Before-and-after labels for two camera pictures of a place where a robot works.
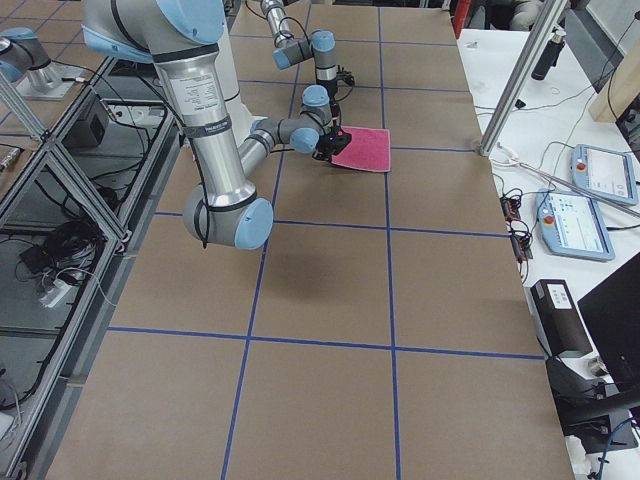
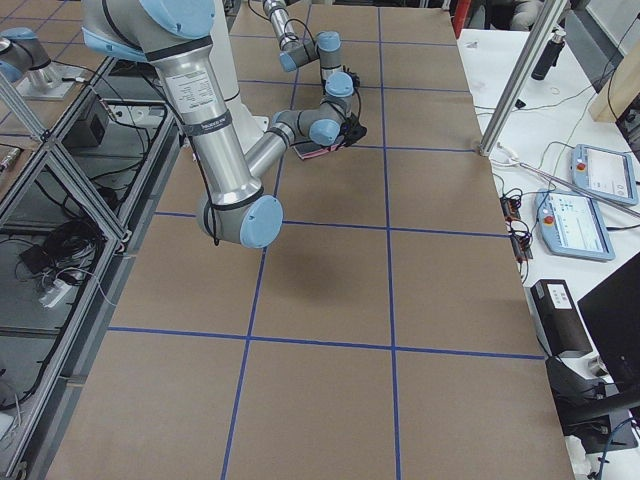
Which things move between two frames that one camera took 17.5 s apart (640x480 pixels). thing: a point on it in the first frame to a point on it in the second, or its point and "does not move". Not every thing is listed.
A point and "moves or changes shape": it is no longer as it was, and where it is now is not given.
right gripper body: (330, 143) to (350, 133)
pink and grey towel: (367, 149) moves or changes shape
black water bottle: (550, 56) does not move
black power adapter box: (559, 318) does not move
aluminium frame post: (541, 27) does not move
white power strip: (59, 288) does not move
